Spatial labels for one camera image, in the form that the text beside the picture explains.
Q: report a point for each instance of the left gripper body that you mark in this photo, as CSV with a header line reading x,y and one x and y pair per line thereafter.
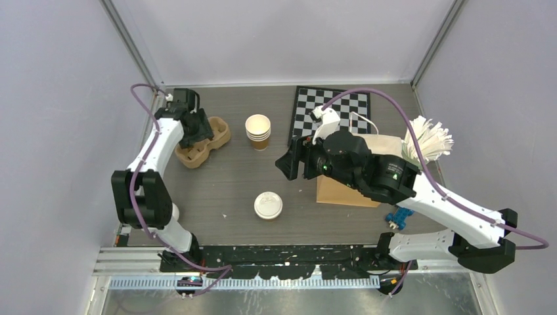
x,y
201,130

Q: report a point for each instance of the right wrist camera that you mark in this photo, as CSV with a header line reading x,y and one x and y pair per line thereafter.
x,y
329,121

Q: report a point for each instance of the white plastic cup lid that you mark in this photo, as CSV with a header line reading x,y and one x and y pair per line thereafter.
x,y
268,205

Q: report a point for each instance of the brown pulp cup carrier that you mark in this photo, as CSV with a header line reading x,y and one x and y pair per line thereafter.
x,y
196,155

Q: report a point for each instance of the blue toy block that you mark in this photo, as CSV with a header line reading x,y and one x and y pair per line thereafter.
x,y
396,220

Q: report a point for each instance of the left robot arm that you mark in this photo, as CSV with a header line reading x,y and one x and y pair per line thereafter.
x,y
141,197

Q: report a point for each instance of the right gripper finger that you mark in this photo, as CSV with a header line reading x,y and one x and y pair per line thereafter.
x,y
299,147
288,164

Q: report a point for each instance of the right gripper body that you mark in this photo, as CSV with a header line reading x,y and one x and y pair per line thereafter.
x,y
316,162

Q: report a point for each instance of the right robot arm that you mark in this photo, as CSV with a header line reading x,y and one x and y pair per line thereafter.
x,y
473,236

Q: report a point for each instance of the brown paper bag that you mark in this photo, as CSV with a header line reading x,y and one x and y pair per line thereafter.
x,y
332,192

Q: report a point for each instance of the stack of paper cups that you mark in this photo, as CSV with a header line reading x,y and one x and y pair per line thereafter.
x,y
258,131

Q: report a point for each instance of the black white checkerboard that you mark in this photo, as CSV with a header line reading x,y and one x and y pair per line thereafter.
x,y
353,110

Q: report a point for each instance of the green cup of paper sticks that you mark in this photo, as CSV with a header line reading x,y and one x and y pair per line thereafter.
x,y
434,141

